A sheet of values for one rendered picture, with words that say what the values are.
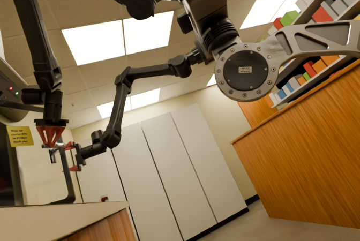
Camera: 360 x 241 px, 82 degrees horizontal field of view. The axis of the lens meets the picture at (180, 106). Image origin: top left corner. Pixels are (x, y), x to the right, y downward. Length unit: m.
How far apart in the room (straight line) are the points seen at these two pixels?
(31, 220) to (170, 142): 3.70
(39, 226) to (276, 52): 0.69
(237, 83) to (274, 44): 0.17
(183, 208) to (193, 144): 1.08
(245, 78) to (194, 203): 3.32
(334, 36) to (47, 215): 0.80
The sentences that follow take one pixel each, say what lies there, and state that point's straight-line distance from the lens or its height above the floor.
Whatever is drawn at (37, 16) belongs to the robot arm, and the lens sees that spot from 0.83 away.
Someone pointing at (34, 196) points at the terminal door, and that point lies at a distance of 0.85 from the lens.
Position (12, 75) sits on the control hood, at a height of 1.49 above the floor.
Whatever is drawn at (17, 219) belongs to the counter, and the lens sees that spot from 0.24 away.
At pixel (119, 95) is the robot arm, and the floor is 1.46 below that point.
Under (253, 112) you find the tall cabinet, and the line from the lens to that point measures 5.22.
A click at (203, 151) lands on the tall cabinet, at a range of 4.01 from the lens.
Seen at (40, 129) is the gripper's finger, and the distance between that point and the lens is 0.88.
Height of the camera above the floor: 0.90
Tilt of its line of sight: 19 degrees up
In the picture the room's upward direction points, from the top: 24 degrees counter-clockwise
